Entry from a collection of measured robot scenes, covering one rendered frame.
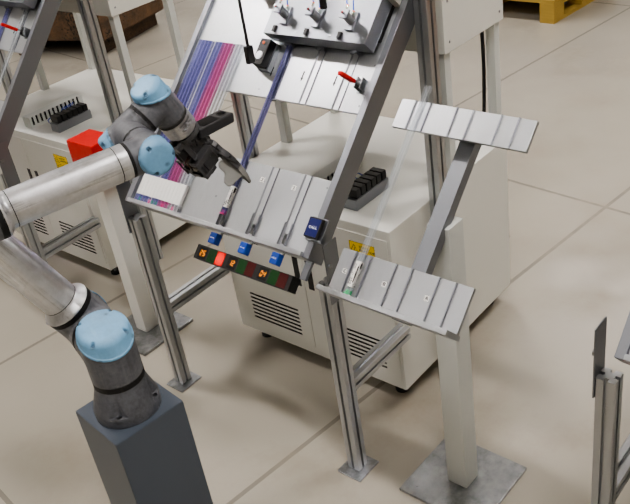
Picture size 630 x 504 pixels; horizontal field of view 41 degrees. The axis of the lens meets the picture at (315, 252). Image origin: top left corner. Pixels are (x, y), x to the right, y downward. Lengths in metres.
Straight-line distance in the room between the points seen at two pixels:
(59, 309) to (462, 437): 1.05
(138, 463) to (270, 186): 0.76
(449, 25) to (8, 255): 1.27
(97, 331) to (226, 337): 1.25
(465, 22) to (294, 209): 0.73
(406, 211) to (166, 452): 0.93
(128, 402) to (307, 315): 0.95
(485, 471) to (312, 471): 0.49
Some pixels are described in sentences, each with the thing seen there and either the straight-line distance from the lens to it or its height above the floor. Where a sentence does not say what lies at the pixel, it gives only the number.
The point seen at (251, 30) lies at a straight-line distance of 2.46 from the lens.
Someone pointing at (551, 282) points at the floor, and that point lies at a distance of 3.14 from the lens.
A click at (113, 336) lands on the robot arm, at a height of 0.77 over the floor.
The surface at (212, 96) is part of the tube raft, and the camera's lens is 2.42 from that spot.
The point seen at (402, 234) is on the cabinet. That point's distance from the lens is 2.33.
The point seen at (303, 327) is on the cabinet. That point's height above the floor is 0.16.
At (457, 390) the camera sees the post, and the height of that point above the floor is 0.36.
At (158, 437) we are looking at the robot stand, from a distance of 1.96.
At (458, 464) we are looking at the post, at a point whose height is 0.09.
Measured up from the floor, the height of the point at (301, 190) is 0.82.
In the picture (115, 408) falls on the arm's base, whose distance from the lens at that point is 1.92.
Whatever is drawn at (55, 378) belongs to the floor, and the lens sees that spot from 3.13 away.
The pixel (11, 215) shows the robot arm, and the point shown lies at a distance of 1.67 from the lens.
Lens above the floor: 1.77
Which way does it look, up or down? 31 degrees down
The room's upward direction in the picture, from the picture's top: 9 degrees counter-clockwise
